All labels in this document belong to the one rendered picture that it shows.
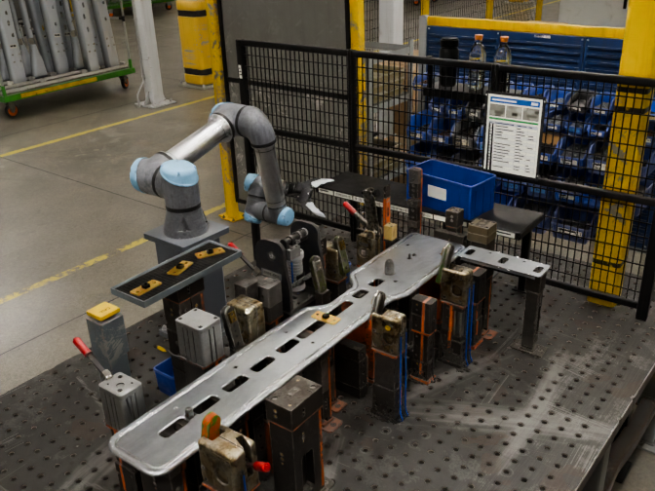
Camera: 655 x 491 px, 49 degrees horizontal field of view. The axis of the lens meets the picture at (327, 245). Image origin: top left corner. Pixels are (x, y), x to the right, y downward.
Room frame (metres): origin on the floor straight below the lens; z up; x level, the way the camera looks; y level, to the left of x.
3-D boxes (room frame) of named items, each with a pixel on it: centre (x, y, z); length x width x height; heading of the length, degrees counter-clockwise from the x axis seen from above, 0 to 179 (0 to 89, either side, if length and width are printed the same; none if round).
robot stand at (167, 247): (2.21, 0.47, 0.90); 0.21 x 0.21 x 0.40; 51
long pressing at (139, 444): (1.74, 0.02, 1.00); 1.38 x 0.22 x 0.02; 142
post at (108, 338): (1.58, 0.58, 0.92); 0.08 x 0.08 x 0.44; 52
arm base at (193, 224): (2.21, 0.47, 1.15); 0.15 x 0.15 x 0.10
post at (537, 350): (2.02, -0.67, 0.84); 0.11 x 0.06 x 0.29; 52
